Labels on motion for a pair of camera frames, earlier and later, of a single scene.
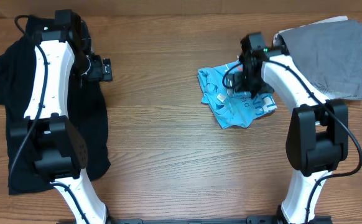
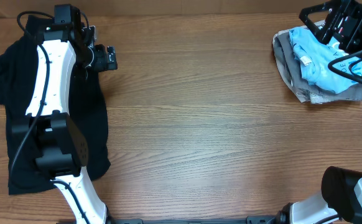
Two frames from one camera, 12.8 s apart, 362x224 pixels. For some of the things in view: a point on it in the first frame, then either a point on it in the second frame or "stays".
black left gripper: (98, 74) to (102, 63)
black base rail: (322, 219) stays
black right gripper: (236, 78) to (360, 13)
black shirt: (10, 74) stays
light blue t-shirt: (232, 108) to (315, 56)
